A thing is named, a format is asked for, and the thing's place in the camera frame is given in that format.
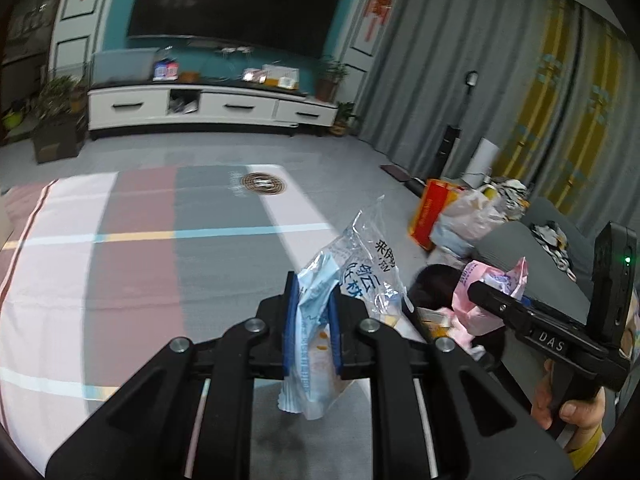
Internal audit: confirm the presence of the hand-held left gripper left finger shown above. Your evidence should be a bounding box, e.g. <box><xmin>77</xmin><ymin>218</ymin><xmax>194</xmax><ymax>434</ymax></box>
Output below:
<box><xmin>47</xmin><ymin>270</ymin><xmax>301</xmax><ymax>480</ymax></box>

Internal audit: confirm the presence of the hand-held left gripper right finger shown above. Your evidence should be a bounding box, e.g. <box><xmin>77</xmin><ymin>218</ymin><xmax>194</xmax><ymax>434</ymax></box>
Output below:
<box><xmin>327</xmin><ymin>287</ymin><xmax>576</xmax><ymax>480</ymax></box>

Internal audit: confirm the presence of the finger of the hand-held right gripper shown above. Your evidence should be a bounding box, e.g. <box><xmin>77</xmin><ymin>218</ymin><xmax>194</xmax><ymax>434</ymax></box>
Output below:
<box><xmin>467</xmin><ymin>280</ymin><xmax>532</xmax><ymax>334</ymax></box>

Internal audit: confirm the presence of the pink plastic packet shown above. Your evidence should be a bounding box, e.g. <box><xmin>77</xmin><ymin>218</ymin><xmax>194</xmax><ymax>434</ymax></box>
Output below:
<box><xmin>450</xmin><ymin>256</ymin><xmax>530</xmax><ymax>336</ymax></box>

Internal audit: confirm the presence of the black plastic bucket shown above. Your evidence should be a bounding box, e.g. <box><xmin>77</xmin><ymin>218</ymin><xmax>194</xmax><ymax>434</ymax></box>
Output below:
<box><xmin>407</xmin><ymin>262</ymin><xmax>506</xmax><ymax>376</ymax></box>

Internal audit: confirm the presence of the clear blue printed plastic packet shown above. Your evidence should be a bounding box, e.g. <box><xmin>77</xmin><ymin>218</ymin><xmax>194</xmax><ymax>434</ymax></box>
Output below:
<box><xmin>276</xmin><ymin>195</ymin><xmax>416</xmax><ymax>421</ymax></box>

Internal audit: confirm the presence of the person's right hand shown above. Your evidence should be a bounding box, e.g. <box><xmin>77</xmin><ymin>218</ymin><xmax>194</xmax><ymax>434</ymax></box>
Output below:
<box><xmin>530</xmin><ymin>357</ymin><xmax>608</xmax><ymax>454</ymax></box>

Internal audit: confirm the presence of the grey sofa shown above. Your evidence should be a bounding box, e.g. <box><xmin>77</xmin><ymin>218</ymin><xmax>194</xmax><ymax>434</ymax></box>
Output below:
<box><xmin>472</xmin><ymin>195</ymin><xmax>601</xmax><ymax>331</ymax></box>

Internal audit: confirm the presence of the black white patterned cloth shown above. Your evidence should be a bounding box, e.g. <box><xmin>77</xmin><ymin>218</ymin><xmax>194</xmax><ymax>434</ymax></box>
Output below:
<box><xmin>492</xmin><ymin>177</ymin><xmax>531</xmax><ymax>221</ymax></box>
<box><xmin>530</xmin><ymin>221</ymin><xmax>576</xmax><ymax>281</ymax></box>

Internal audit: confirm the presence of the large stuffed plastic bag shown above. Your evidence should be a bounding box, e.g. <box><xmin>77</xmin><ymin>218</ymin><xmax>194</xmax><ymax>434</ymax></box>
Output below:
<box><xmin>432</xmin><ymin>187</ymin><xmax>506</xmax><ymax>251</ymax></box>

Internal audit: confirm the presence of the orange shopping bag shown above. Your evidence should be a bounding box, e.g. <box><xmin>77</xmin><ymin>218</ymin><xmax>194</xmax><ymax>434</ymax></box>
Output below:
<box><xmin>407</xmin><ymin>178</ymin><xmax>466</xmax><ymax>252</ymax></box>

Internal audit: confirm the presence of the white paper roll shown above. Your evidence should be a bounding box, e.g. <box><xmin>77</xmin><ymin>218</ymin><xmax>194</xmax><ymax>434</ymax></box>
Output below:
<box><xmin>462</xmin><ymin>137</ymin><xmax>501</xmax><ymax>188</ymax></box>

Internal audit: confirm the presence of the pink grey printed tablecloth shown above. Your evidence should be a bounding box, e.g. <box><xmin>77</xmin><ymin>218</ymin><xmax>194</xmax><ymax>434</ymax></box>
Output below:
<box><xmin>0</xmin><ymin>162</ymin><xmax>426</xmax><ymax>461</ymax></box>

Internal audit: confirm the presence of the dark red door mat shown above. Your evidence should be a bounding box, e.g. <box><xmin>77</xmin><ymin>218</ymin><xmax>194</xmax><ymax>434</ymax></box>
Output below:
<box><xmin>380</xmin><ymin>162</ymin><xmax>426</xmax><ymax>193</ymax></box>

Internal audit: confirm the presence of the upright floor washer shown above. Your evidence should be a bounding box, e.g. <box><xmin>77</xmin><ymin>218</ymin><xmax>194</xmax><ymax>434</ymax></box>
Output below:
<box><xmin>437</xmin><ymin>70</ymin><xmax>480</xmax><ymax>173</ymax></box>

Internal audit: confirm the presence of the yellow patterned curtain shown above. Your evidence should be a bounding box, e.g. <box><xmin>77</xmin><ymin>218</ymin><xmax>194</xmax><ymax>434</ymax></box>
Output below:
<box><xmin>500</xmin><ymin>0</ymin><xmax>631</xmax><ymax>241</ymax></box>

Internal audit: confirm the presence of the small potted plant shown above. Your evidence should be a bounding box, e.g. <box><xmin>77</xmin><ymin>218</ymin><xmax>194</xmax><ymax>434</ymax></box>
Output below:
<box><xmin>330</xmin><ymin>101</ymin><xmax>361</xmax><ymax>137</ymax></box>

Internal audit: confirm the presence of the white television cabinet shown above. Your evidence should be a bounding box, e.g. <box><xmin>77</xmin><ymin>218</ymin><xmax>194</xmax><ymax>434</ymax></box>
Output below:
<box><xmin>87</xmin><ymin>80</ymin><xmax>340</xmax><ymax>141</ymax></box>

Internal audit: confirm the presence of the tall potted plant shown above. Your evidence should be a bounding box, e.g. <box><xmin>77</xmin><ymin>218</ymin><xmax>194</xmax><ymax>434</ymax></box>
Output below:
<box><xmin>315</xmin><ymin>55</ymin><xmax>351</xmax><ymax>102</ymax></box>

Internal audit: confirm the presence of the grey curtain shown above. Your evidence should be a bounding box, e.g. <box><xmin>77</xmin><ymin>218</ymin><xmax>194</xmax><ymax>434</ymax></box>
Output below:
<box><xmin>350</xmin><ymin>0</ymin><xmax>551</xmax><ymax>181</ymax></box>

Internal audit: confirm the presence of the white desk board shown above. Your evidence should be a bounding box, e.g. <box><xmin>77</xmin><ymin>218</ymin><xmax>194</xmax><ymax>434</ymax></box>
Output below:
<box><xmin>261</xmin><ymin>63</ymin><xmax>301</xmax><ymax>90</ymax></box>

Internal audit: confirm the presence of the glass fish tank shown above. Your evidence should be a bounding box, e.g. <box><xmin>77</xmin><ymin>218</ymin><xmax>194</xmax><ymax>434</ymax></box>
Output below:
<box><xmin>91</xmin><ymin>48</ymin><xmax>160</xmax><ymax>84</ymax></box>

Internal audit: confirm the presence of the large black television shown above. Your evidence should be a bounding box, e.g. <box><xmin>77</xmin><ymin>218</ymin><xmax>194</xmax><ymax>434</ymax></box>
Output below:
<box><xmin>126</xmin><ymin>0</ymin><xmax>348</xmax><ymax>58</ymax></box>

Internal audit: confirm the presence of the leafy potted plant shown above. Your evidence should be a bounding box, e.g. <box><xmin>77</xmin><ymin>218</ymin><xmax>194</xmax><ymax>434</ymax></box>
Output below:
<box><xmin>32</xmin><ymin>75</ymin><xmax>83</xmax><ymax>121</ymax></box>

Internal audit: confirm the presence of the dark display cabinet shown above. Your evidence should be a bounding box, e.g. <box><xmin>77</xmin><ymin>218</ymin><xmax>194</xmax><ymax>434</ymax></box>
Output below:
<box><xmin>0</xmin><ymin>0</ymin><xmax>61</xmax><ymax>81</ymax></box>

